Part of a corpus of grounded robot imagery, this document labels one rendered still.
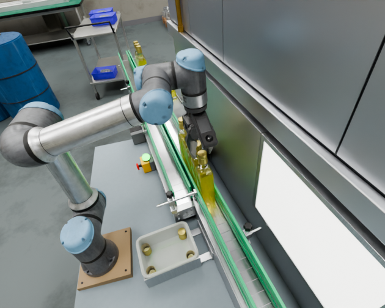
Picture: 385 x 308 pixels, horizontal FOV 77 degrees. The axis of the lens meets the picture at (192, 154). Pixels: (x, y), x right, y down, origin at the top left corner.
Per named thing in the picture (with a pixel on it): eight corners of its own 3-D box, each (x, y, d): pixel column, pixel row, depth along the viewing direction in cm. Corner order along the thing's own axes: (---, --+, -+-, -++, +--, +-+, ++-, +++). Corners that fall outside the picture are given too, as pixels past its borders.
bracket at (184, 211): (196, 216, 107) (195, 206, 102) (176, 223, 105) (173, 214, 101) (194, 209, 110) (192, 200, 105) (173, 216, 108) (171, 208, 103)
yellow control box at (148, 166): (156, 170, 139) (153, 161, 134) (143, 174, 137) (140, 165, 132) (153, 162, 144) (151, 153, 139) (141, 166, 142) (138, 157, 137)
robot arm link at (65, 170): (77, 235, 99) (-9, 127, 63) (85, 205, 110) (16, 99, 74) (106, 231, 100) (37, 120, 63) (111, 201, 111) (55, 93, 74)
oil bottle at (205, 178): (215, 202, 103) (213, 168, 89) (203, 207, 102) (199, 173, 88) (210, 193, 107) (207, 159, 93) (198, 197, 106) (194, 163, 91)
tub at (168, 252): (202, 265, 97) (200, 256, 91) (148, 288, 93) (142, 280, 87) (187, 229, 109) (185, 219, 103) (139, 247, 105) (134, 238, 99)
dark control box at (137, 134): (146, 142, 158) (143, 131, 152) (134, 145, 157) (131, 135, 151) (143, 134, 164) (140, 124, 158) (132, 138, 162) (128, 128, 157)
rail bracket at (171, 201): (198, 205, 103) (196, 186, 94) (161, 219, 100) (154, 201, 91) (196, 199, 105) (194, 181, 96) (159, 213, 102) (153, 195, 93)
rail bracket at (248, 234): (261, 243, 89) (266, 224, 80) (245, 250, 88) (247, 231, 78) (256, 234, 92) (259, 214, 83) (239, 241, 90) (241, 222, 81)
